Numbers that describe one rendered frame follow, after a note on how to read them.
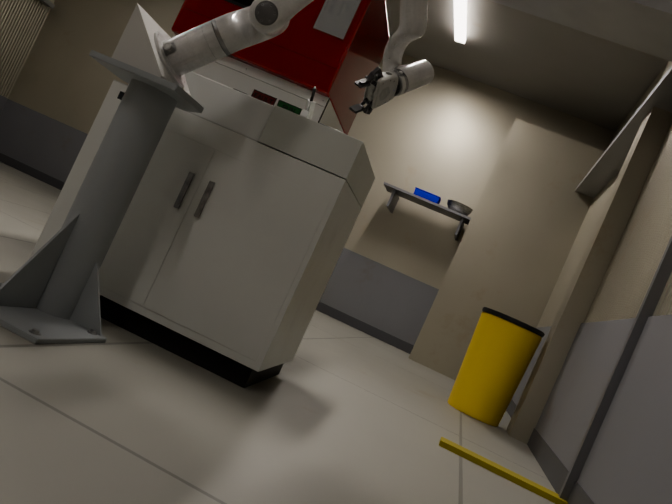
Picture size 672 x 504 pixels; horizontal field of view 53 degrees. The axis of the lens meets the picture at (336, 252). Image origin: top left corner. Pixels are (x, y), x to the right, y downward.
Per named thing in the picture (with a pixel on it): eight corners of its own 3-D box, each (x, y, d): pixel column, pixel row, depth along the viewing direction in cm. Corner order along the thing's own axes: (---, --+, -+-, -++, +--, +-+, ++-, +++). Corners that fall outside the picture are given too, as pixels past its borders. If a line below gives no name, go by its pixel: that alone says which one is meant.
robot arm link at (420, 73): (385, 68, 219) (406, 68, 212) (413, 58, 226) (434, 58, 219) (389, 94, 222) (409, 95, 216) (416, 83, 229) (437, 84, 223)
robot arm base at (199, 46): (164, 73, 209) (218, 50, 207) (147, 21, 213) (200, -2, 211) (188, 96, 227) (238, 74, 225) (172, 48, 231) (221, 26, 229)
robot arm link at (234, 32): (208, 18, 211) (277, -13, 208) (219, 21, 229) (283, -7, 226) (224, 55, 214) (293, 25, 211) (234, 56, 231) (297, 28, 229)
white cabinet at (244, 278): (98, 287, 309) (173, 126, 312) (284, 377, 294) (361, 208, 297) (15, 279, 245) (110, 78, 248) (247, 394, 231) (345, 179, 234)
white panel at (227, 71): (139, 111, 317) (175, 36, 319) (293, 178, 305) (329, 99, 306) (137, 109, 314) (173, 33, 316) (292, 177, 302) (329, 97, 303)
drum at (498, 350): (505, 433, 456) (549, 333, 459) (440, 403, 466) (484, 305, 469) (500, 424, 502) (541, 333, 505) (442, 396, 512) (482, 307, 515)
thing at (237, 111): (137, 93, 258) (152, 60, 259) (264, 147, 250) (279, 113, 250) (127, 84, 249) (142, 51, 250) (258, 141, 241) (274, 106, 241)
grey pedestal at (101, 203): (34, 344, 177) (166, 65, 180) (-91, 277, 186) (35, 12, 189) (128, 342, 227) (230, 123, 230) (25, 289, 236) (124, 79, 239)
